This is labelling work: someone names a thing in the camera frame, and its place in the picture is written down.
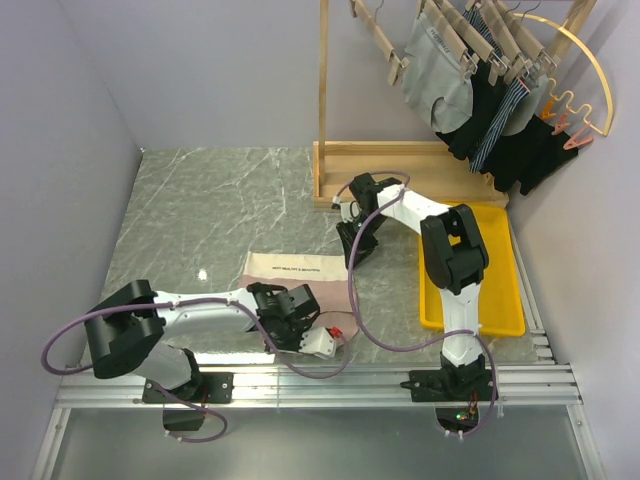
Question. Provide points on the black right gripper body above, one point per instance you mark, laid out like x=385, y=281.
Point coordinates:
x=359, y=226

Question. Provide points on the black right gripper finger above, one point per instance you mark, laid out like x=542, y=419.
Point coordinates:
x=347, y=232
x=360, y=251

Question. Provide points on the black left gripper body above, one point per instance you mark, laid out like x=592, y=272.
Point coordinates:
x=288, y=338

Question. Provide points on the pink and cream underwear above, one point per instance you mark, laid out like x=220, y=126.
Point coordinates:
x=315, y=288

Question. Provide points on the beige clip hanger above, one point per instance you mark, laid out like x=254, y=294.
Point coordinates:
x=397, y=65

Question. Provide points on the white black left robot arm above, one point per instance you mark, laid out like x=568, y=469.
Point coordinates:
x=130, y=336

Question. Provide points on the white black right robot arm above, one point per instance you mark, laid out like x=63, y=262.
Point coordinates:
x=455, y=259

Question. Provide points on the black rear hanging underwear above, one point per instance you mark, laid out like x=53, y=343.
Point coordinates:
x=528, y=157

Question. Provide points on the black hanging underwear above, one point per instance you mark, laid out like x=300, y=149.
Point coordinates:
x=463, y=141
x=528, y=157

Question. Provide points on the beige hanger on grey underwear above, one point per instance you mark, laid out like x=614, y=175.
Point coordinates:
x=450, y=37

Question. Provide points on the light grey hanging underwear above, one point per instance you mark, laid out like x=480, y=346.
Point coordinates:
x=526, y=98

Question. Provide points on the striped blue hanging underwear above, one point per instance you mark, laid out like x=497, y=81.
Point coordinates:
x=518, y=66

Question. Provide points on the orange wavy clip hanger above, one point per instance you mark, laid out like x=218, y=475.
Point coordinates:
x=573, y=122

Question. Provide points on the gold metal arc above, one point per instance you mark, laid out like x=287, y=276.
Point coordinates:
x=594, y=69

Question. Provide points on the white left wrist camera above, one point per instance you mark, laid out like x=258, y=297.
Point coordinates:
x=321, y=342

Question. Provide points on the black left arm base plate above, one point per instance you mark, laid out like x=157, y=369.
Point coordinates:
x=212, y=388

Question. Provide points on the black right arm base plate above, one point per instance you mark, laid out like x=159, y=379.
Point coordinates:
x=450, y=385

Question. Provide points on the aluminium rail frame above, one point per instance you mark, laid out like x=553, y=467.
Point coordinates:
x=359, y=425

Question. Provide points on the wooden rack upright post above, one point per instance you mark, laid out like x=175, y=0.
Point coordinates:
x=324, y=95

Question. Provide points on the wooden rack right post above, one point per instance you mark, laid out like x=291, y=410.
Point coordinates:
x=575, y=19

